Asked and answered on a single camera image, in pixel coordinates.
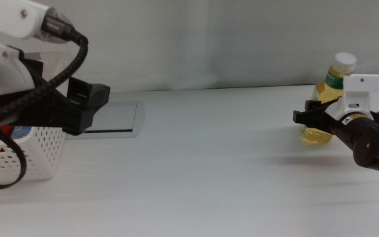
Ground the yellow tea bottle white cap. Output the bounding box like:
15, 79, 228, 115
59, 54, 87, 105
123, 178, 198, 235
300, 52, 357, 145

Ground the clear water bottle blue cap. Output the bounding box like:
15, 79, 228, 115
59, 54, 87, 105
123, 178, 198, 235
11, 126, 32, 139

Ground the white backdrop curtain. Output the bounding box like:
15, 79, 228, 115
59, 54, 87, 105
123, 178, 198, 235
0, 0, 379, 93

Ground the silver table cable hatch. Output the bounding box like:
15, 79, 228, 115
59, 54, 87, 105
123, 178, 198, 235
77, 101, 146, 140

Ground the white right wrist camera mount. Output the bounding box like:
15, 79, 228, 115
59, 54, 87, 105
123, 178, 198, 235
324, 74, 379, 121

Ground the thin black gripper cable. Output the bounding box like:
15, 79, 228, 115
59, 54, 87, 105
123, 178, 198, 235
0, 123, 28, 190

